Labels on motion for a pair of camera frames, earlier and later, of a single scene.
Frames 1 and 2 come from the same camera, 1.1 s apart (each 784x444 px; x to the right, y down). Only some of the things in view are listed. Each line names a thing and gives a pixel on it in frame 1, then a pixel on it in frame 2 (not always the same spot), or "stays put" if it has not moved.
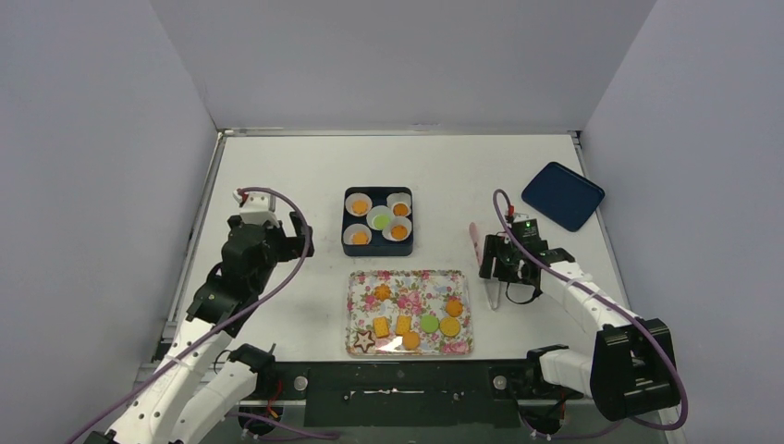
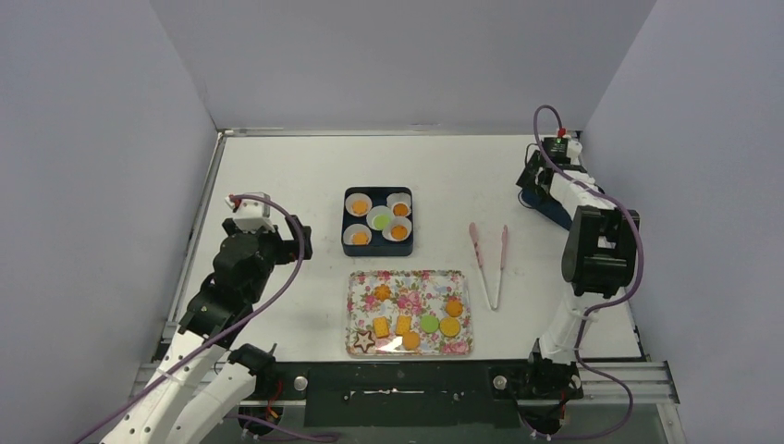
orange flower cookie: (360, 206) stays put
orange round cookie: (400, 209) stays put
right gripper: (498, 264) → (533, 178)
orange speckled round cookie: (398, 232) stays put
